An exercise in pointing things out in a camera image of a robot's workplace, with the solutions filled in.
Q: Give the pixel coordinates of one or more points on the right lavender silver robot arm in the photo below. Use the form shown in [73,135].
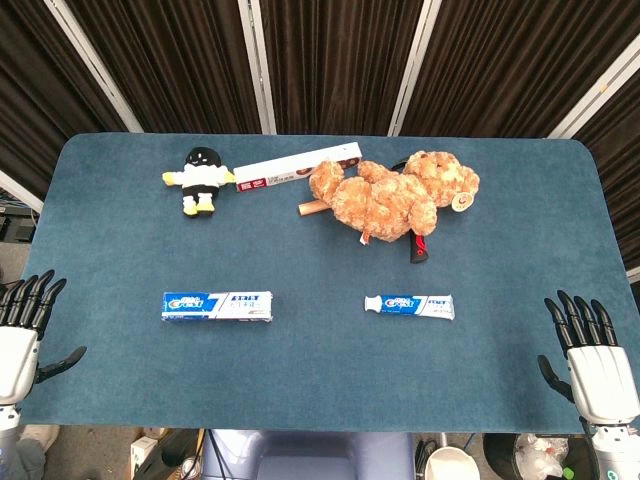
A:
[617,455]

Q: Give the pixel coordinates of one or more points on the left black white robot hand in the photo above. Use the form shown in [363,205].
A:
[17,360]

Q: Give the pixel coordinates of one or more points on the black trash bin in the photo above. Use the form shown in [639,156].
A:
[500,450]

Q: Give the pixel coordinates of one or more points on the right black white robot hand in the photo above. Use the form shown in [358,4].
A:
[602,385]

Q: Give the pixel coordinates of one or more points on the blue white toothpaste box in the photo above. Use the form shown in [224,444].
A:
[215,306]

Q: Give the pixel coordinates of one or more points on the black white penguin plush doll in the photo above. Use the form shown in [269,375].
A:
[200,175]

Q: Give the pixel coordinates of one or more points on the wooden rolling pin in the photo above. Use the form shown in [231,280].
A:
[310,209]

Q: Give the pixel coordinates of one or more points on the lavender robot torso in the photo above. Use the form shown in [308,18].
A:
[310,455]

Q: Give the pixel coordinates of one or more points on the white frame post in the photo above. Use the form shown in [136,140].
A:
[20,190]
[600,90]
[634,274]
[415,65]
[257,65]
[95,67]

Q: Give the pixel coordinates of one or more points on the blue felt table cover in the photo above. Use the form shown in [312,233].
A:
[320,360]

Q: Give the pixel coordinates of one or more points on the blue white toothpaste tube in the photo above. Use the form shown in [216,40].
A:
[410,305]

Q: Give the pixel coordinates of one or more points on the white red baking paper box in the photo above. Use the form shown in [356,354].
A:
[290,170]

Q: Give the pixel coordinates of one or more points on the brown teddy bear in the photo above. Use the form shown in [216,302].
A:
[385,200]

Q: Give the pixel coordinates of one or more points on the cardboard box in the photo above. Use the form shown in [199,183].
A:
[142,450]

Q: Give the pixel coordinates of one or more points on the white bucket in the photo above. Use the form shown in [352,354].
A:
[450,465]

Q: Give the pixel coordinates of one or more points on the dark brown curtain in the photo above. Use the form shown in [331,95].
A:
[340,65]

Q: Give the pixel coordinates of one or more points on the left lavender silver robot arm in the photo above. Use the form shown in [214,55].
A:
[7,440]

